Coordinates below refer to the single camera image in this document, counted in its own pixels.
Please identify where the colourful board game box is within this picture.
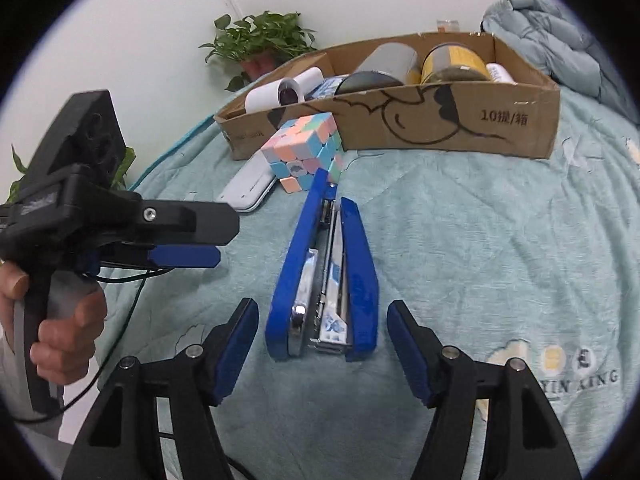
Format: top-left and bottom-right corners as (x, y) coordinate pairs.
(305, 75), (347, 101)

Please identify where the large cardboard tray box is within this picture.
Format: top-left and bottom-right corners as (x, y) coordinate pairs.
(215, 32), (560, 160)

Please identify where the light blue puffer jacket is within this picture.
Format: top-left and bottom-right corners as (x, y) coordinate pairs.
(482, 0), (639, 125)

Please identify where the white flat device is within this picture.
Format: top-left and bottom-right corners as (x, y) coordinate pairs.
(217, 152), (277, 214)

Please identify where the silver metal tin can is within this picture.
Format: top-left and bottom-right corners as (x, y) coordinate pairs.
(335, 42), (421, 96)

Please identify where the small orange label jar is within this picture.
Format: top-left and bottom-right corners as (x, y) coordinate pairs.
(436, 20), (460, 32)

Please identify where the person's left hand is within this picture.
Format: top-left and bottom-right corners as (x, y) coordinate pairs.
(0, 261), (109, 387)

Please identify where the white spray bottle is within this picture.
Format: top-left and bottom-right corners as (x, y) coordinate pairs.
(486, 63), (516, 84)

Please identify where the pastel rubik's cube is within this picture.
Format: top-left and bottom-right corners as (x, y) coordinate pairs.
(260, 113), (345, 194)

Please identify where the black cable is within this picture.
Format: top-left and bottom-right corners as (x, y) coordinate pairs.
(14, 266), (177, 426)

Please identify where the yellow label tea jar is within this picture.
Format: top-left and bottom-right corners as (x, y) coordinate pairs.
(420, 44), (491, 84)

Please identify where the potted plant red pot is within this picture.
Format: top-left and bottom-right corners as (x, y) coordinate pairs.
(198, 11), (316, 92)

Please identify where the green plant at left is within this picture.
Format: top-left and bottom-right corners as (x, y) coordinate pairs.
(4, 144), (138, 206)

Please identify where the blue stapler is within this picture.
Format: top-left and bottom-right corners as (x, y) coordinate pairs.
(265, 169), (380, 362)

